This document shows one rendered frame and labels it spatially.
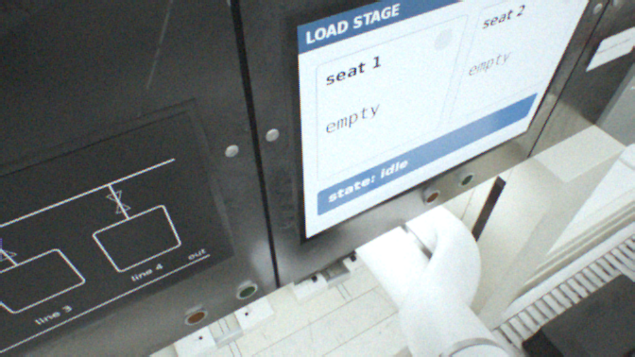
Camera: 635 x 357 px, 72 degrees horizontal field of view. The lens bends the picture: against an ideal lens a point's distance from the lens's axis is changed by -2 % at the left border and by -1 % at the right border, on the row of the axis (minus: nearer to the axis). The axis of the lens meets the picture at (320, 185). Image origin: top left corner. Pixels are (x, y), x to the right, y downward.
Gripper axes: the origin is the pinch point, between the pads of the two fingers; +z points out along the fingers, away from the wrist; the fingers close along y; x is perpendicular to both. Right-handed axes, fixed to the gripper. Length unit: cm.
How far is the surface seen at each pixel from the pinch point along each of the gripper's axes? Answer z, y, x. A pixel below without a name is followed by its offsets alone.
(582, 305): -43, 45, -33
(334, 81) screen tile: -29, -16, 44
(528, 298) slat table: -33, 42, -43
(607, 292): -43, 53, -33
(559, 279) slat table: -34, 54, -43
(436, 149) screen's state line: -29.6, -4.4, 31.9
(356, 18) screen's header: -30, -15, 48
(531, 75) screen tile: -29.7, 6.0, 36.6
